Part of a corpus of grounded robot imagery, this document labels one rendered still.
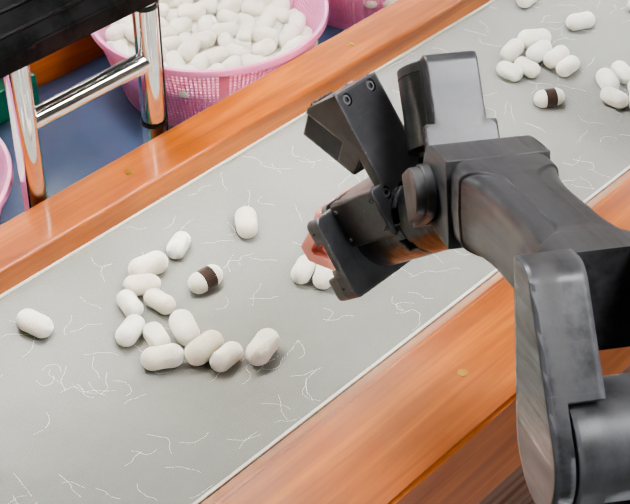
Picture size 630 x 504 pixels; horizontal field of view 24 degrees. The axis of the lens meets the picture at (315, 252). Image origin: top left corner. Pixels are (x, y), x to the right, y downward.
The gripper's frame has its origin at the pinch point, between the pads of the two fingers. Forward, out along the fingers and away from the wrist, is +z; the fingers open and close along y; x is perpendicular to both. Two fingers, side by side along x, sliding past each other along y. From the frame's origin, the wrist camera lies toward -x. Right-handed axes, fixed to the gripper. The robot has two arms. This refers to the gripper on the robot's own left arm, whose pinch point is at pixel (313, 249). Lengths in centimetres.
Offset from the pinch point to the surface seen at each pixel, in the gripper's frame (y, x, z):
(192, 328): 5.8, 1.9, 12.5
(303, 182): -17.3, -2.5, 20.6
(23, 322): 14.7, -5.1, 21.5
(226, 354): 6.0, 4.8, 9.5
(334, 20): -49, -14, 43
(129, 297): 6.6, -2.5, 18.0
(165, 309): 5.1, -0.2, 16.3
